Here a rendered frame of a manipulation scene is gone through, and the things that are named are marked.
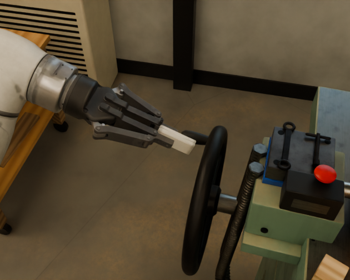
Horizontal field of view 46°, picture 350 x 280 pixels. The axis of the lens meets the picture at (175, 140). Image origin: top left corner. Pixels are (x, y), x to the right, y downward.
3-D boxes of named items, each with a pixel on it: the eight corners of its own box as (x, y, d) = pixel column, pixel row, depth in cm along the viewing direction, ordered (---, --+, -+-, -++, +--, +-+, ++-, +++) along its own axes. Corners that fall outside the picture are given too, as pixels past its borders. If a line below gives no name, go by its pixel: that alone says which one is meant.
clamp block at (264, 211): (256, 165, 78) (264, 133, 71) (330, 181, 75) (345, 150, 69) (243, 234, 68) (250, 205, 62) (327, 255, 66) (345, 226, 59)
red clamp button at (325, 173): (314, 165, 60) (315, 161, 59) (335, 170, 59) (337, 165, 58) (312, 181, 58) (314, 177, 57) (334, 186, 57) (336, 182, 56)
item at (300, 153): (269, 140, 70) (274, 118, 66) (336, 154, 68) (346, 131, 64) (258, 205, 62) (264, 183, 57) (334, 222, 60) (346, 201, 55)
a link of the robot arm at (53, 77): (54, 44, 72) (86, 59, 72) (49, 79, 78) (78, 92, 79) (28, 76, 66) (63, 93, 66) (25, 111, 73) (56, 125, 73)
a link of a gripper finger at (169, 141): (148, 128, 73) (143, 140, 71) (174, 140, 73) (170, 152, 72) (146, 133, 74) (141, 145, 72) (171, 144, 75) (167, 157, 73)
